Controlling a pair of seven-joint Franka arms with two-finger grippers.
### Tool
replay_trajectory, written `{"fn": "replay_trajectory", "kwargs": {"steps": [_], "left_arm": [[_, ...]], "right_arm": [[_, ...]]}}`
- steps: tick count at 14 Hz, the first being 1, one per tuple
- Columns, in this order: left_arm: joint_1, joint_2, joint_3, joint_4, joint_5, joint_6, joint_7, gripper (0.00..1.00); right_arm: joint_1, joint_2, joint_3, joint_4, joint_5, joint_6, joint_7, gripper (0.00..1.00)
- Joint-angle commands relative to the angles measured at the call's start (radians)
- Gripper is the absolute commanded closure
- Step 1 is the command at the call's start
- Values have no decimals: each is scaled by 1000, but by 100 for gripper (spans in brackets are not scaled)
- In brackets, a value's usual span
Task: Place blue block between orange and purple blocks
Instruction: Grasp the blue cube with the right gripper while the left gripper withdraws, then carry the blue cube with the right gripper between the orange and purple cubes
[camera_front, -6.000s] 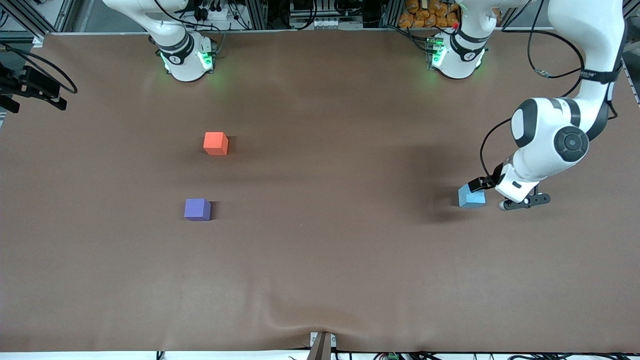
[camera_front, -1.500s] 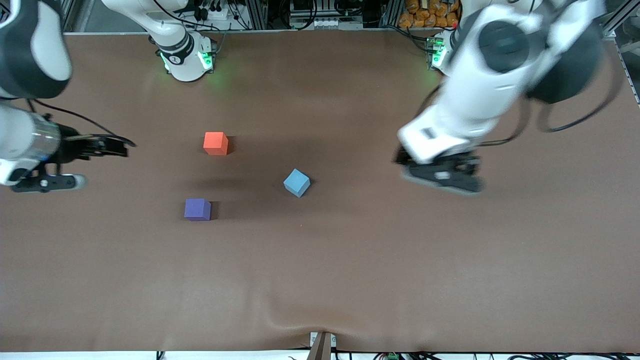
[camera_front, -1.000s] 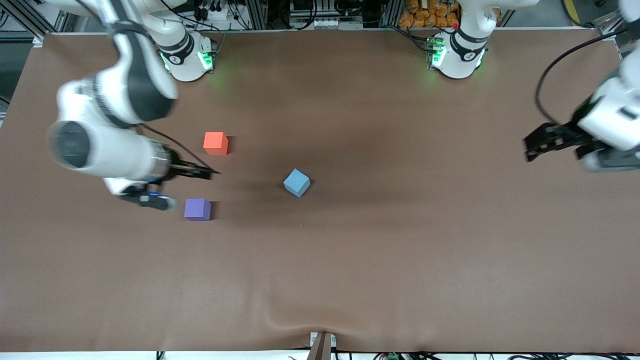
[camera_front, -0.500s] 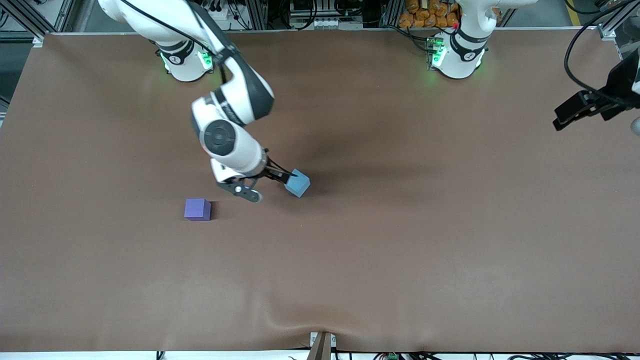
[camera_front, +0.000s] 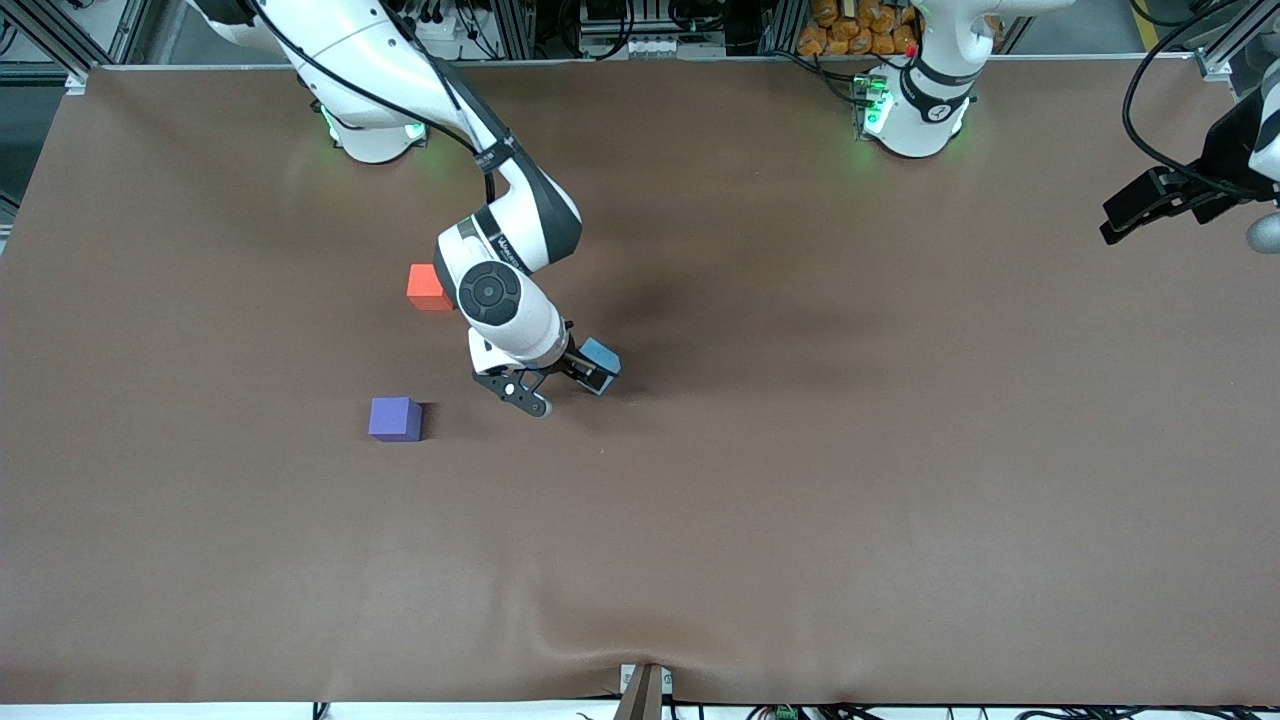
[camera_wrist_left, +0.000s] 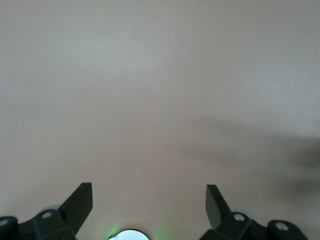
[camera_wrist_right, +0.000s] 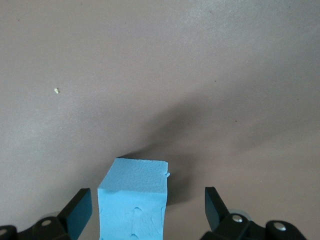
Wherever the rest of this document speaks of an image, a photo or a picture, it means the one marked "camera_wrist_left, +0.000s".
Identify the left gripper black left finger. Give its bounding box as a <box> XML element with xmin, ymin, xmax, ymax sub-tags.
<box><xmin>0</xmin><ymin>182</ymin><xmax>93</xmax><ymax>240</ymax></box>

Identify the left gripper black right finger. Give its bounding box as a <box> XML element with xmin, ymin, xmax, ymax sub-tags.
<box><xmin>199</xmin><ymin>184</ymin><xmax>310</xmax><ymax>240</ymax></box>

